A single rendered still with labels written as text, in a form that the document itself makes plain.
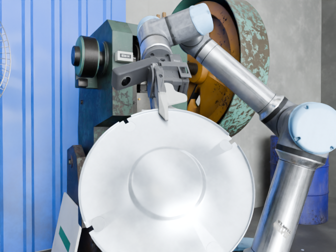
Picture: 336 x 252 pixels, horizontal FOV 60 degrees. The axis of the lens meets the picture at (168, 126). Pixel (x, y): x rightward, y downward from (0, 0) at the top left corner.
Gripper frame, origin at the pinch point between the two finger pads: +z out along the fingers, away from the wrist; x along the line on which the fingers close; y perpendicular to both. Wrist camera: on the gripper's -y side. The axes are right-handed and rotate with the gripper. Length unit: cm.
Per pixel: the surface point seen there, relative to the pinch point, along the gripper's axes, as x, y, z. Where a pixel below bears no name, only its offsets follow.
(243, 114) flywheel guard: 51, 56, -55
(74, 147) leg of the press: 95, -25, -73
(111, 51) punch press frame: 33, -6, -75
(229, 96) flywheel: 45, 49, -61
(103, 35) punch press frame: 33, -9, -90
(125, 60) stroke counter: 33, -1, -70
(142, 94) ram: 51, 8, -68
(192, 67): 50, 38, -90
